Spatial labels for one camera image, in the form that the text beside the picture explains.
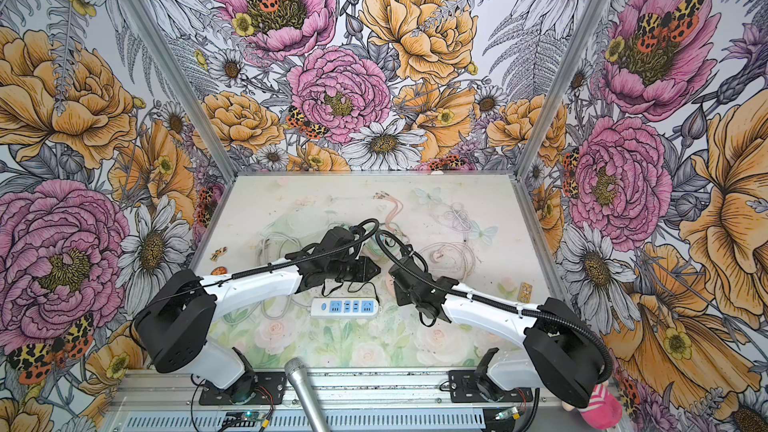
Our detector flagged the aluminium front rail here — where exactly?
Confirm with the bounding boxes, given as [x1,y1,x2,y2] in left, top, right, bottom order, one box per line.
[101,367,589,431]

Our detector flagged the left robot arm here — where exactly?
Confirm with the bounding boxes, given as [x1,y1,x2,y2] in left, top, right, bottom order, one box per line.
[134,218,380,402]

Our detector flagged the red round sticker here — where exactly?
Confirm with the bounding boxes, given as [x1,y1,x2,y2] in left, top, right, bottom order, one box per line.
[211,266,228,276]

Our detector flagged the pink plush toy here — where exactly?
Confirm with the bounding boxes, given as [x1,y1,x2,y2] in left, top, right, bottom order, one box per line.
[561,381,623,431]

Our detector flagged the lilac USB cable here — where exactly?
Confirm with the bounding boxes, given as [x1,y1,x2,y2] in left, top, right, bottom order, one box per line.
[413,185,499,247]

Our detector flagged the pink multi-head USB cable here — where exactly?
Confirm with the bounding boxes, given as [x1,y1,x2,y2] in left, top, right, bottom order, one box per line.
[371,190,409,235]

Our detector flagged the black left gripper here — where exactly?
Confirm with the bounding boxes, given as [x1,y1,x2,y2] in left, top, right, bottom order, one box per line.
[328,255,381,283]

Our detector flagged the white blue power strip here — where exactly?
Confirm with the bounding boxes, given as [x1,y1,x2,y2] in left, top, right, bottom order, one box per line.
[310,297,379,320]

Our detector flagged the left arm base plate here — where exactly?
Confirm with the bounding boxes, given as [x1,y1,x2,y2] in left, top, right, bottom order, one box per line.
[199,371,287,406]

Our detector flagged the yellow square sticker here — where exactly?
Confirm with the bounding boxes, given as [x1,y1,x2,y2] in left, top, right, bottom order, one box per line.
[517,282,533,303]

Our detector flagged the pink round socket cable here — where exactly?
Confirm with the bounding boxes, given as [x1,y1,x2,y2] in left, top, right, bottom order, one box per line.
[419,241,481,283]

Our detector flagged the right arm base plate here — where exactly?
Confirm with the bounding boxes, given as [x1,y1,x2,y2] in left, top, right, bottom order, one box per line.
[447,369,533,404]

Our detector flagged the small green circuit board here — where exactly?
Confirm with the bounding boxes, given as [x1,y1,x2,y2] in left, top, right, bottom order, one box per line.
[220,411,271,431]

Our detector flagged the white power strip cable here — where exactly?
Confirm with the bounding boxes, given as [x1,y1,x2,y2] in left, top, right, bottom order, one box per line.
[257,230,313,320]

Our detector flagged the silver microphone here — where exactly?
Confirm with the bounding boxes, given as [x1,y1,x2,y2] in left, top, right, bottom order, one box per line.
[284,357,331,432]

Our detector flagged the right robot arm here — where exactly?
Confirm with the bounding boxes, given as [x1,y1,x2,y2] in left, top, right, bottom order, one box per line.
[389,252,613,408]

